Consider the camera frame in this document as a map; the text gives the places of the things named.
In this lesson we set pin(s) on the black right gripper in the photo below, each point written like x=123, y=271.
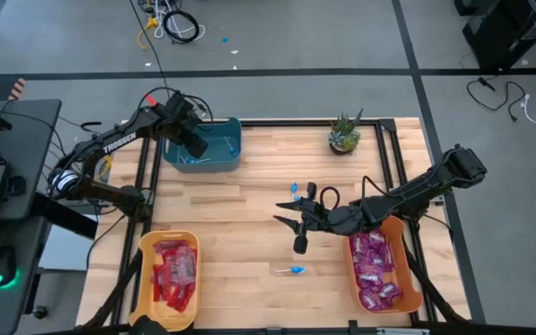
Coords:
x=319, y=218

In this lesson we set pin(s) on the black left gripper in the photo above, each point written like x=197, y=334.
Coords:
x=186, y=123

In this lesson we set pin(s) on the purple Skittles candy pack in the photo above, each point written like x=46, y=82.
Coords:
x=390, y=292
x=365, y=267
x=387, y=258
x=370, y=300
x=357, y=246
x=378, y=239
x=370, y=279

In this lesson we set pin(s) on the red Twizzlers candy pack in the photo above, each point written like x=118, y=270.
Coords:
x=188, y=290
x=179, y=302
x=186, y=256

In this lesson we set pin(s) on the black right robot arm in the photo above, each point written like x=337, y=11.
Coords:
x=417, y=191

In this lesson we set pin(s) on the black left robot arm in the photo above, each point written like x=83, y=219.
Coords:
x=91, y=152

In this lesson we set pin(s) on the teal plastic bin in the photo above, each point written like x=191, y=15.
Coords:
x=221, y=163

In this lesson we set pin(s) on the potted succulent plant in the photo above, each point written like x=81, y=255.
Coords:
x=344, y=137

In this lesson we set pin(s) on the orange plastic bin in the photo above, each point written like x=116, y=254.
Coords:
x=407, y=260

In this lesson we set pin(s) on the black desk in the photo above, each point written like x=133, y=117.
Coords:
x=30, y=139

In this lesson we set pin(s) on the yellow plastic bin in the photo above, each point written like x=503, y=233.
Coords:
x=156, y=312

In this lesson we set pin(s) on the orange black striped object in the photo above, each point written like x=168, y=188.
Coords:
x=17, y=88

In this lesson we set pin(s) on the light grey box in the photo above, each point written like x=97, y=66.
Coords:
x=68, y=251

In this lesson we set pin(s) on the person's head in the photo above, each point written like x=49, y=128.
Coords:
x=149, y=325

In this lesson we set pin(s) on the black mouse with light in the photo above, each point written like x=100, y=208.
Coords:
x=2, y=265

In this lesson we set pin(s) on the black chair caster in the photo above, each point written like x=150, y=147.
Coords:
x=40, y=312

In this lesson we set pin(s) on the black equipment cabinet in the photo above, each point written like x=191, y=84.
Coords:
x=510, y=28

